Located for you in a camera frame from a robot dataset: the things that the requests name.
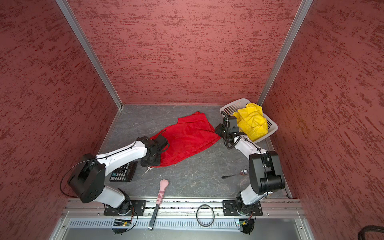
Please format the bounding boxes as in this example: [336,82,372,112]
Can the red shorts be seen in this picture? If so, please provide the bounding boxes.
[151,112,220,167]

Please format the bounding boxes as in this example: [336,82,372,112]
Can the yellow shorts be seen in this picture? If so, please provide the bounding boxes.
[233,103,268,142]

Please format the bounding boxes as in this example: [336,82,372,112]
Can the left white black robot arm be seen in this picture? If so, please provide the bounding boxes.
[68,135,169,216]

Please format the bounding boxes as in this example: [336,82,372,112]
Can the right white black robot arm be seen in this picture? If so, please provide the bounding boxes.
[215,124,286,215]

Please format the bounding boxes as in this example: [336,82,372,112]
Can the white plastic basket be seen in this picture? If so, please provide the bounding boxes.
[220,98,278,143]

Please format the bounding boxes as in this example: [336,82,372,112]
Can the black calculator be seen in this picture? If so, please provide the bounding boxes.
[110,162,138,183]

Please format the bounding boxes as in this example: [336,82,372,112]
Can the metal spoon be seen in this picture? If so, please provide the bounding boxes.
[222,169,249,180]

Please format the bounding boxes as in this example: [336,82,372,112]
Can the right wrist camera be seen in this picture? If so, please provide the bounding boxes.
[224,115,239,134]

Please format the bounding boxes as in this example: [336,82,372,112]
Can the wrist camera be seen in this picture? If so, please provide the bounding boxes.
[154,135,170,153]
[224,115,239,134]

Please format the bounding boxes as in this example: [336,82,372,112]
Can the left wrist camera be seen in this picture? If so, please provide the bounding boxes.
[154,135,170,153]

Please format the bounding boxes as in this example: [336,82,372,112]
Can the pink cat-paw handled knife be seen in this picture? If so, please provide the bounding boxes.
[148,179,169,231]

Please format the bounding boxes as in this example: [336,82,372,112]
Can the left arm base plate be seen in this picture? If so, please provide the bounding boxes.
[104,200,147,217]

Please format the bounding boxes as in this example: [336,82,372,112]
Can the black rubber ring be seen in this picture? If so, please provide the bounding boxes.
[196,203,216,228]

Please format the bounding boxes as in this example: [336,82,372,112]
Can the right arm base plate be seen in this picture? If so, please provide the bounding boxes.
[222,200,263,217]

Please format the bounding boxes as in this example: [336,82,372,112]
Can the black cable corner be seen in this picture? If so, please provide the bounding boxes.
[358,225,384,240]

